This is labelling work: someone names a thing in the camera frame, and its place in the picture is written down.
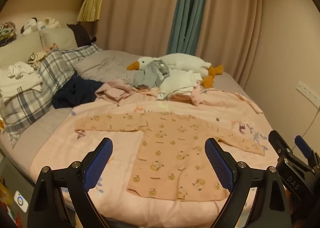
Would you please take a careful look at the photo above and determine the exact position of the pink printed small shirt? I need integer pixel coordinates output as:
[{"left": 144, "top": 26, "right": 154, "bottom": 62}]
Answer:
[{"left": 75, "top": 112, "right": 265, "bottom": 201}]

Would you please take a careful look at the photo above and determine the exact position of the yellow striped cloth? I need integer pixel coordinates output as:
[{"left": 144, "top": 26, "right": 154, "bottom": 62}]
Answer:
[{"left": 77, "top": 0, "right": 103, "bottom": 22}]

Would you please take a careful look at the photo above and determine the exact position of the pink floral cloth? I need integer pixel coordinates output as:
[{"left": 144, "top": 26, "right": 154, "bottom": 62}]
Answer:
[{"left": 42, "top": 43, "right": 59, "bottom": 53}]

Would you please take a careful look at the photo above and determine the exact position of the owl printed cloth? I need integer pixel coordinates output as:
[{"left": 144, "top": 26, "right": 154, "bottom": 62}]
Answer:
[{"left": 27, "top": 51, "right": 48, "bottom": 68}]

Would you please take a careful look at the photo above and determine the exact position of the grey clothing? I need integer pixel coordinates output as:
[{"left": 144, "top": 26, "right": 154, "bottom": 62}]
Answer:
[{"left": 134, "top": 60, "right": 170, "bottom": 88}]

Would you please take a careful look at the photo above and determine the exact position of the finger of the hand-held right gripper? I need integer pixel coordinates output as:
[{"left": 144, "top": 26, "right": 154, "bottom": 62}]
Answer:
[
  {"left": 269, "top": 130, "right": 293, "bottom": 160},
  {"left": 294, "top": 135, "right": 320, "bottom": 171}
]

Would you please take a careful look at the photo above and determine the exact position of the white device with blue light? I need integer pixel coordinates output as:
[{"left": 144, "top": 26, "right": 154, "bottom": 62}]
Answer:
[{"left": 14, "top": 190, "right": 28, "bottom": 213}]

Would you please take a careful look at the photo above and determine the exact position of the white goose plush toy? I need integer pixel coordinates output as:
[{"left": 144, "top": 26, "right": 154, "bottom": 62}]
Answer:
[{"left": 127, "top": 53, "right": 224, "bottom": 88}]

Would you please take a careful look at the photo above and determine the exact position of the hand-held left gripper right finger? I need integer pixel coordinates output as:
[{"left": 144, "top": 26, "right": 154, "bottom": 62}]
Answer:
[{"left": 204, "top": 138, "right": 292, "bottom": 228}]

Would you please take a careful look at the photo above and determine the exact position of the white cable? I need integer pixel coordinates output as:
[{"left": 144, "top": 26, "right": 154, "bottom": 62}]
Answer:
[{"left": 301, "top": 109, "right": 318, "bottom": 138}]

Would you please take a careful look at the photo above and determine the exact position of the pink animal printed blanket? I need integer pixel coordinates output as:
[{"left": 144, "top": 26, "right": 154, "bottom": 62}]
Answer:
[{"left": 30, "top": 88, "right": 285, "bottom": 228}]

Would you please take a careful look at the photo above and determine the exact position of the black and white plush toy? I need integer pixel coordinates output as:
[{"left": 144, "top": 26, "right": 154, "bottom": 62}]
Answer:
[{"left": 21, "top": 18, "right": 38, "bottom": 36}]

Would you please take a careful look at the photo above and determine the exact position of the beige pillow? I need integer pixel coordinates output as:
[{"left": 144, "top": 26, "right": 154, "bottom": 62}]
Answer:
[{"left": 39, "top": 27, "right": 78, "bottom": 49}]

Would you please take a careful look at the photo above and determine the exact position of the white wall socket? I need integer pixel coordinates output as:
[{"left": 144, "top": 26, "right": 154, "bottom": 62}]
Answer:
[{"left": 296, "top": 81, "right": 320, "bottom": 108}]

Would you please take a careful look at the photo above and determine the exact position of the narrow pink curtain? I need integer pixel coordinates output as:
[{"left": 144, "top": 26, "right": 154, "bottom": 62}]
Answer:
[{"left": 192, "top": 0, "right": 263, "bottom": 86}]

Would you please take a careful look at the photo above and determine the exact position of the dark brown cloth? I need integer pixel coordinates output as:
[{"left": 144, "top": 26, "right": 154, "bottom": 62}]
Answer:
[{"left": 67, "top": 23, "right": 97, "bottom": 47}]

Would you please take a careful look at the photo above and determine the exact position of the grey duvet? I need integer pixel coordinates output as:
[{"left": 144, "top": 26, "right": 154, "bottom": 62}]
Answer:
[{"left": 72, "top": 50, "right": 155, "bottom": 86}]

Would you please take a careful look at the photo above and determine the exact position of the folded white garment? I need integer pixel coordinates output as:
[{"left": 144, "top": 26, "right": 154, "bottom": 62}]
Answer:
[{"left": 0, "top": 69, "right": 43, "bottom": 102}]

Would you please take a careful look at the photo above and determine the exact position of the crumpled white cloth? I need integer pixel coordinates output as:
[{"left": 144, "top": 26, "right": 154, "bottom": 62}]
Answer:
[{"left": 7, "top": 61, "right": 34, "bottom": 79}]

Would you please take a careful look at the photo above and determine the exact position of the colourful crochet item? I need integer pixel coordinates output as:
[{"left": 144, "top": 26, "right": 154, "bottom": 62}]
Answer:
[{"left": 0, "top": 21, "right": 17, "bottom": 47}]

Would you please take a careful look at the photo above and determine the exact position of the large plaid pillow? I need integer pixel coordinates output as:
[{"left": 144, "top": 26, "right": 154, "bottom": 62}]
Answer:
[{"left": 0, "top": 49, "right": 75, "bottom": 147}]

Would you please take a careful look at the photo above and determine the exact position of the pale pink clothing pile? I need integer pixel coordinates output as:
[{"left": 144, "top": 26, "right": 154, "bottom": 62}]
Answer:
[{"left": 95, "top": 80, "right": 150, "bottom": 106}]

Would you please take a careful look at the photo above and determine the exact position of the wide pink curtain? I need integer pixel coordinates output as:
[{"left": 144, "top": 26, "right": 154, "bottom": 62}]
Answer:
[{"left": 96, "top": 0, "right": 185, "bottom": 56}]

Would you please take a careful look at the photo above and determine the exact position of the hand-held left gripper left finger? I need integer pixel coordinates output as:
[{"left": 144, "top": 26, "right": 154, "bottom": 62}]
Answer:
[{"left": 27, "top": 137, "right": 114, "bottom": 228}]

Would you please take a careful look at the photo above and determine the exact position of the navy garment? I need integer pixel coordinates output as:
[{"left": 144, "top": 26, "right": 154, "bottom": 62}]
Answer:
[{"left": 52, "top": 73, "right": 104, "bottom": 109}]

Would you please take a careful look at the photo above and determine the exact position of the teal curtain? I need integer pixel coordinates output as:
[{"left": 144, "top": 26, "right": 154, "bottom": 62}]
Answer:
[{"left": 166, "top": 0, "right": 210, "bottom": 56}]

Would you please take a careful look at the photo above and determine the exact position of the white clothing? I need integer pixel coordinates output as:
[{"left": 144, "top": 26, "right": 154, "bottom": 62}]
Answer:
[{"left": 156, "top": 69, "right": 202, "bottom": 100}]

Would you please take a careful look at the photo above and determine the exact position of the pink fleece cloth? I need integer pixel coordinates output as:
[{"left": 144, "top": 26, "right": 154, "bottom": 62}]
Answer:
[{"left": 172, "top": 81, "right": 208, "bottom": 107}]

